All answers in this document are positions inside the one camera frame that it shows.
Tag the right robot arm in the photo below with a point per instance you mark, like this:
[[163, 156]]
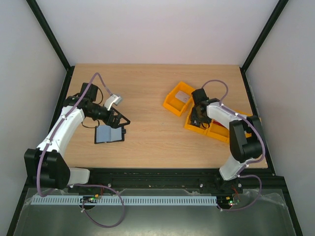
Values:
[[246, 139]]

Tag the yellow bin with black cards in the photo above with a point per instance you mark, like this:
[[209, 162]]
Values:
[[190, 127]]

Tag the red VIP card stack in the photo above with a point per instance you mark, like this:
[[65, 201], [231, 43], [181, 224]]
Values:
[[216, 123]]

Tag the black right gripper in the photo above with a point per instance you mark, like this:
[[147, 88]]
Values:
[[196, 118]]

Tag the black frame post left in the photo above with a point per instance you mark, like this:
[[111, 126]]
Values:
[[41, 19]]

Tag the black frame post right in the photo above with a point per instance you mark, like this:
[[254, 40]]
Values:
[[264, 33]]

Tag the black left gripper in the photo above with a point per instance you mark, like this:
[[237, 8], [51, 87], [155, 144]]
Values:
[[114, 124]]

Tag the yellow bin with blue cards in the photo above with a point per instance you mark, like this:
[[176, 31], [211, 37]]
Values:
[[246, 114]]

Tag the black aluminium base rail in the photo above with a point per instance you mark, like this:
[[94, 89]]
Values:
[[205, 181]]

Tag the black frame post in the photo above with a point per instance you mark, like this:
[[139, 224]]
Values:
[[264, 33], [41, 19]]

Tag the white slotted cable duct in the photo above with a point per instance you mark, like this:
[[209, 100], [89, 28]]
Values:
[[127, 200]]

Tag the black leather card holder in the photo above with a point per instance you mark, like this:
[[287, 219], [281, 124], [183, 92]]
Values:
[[107, 134]]

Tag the yellow bin with white cards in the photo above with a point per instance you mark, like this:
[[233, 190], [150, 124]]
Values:
[[174, 105]]

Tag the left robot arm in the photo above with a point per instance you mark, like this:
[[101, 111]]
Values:
[[45, 164]]

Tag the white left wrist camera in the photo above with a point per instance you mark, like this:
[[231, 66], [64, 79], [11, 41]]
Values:
[[112, 100]]

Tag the white card stack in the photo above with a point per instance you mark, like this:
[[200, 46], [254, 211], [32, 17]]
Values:
[[182, 96]]

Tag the yellow bin with red cards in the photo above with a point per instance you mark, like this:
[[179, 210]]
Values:
[[218, 133]]

